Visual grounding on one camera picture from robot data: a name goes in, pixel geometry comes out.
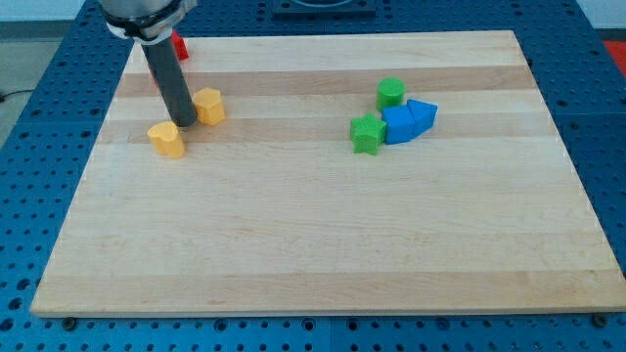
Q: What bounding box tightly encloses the red block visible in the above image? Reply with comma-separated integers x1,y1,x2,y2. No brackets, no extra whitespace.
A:
171,29,189,61

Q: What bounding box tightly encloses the wooden board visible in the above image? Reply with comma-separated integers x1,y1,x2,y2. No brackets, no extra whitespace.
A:
30,30,625,318

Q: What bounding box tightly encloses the yellow heart block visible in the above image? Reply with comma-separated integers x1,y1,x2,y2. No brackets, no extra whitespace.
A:
147,121,186,158

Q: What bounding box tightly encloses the black cable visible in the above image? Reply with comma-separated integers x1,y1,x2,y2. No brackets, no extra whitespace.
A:
0,88,33,104

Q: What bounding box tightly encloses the green cylinder block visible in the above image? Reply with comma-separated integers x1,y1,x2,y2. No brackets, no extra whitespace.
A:
376,77,406,111

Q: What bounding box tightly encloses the blue cube block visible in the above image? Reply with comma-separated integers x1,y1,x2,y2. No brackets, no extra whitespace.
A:
381,106,415,145

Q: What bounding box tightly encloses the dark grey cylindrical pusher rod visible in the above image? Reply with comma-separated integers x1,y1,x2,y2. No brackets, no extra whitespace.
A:
142,37,198,128

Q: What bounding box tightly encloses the blue wedge block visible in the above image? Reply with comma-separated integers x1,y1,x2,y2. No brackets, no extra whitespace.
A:
407,99,438,138

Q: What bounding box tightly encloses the green star block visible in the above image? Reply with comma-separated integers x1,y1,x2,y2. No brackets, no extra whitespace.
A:
349,113,387,155

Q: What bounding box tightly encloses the yellow hexagon block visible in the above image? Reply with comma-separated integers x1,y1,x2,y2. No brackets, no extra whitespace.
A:
193,88,226,126

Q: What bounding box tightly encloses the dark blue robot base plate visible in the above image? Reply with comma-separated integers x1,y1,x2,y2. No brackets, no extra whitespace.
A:
272,0,378,20

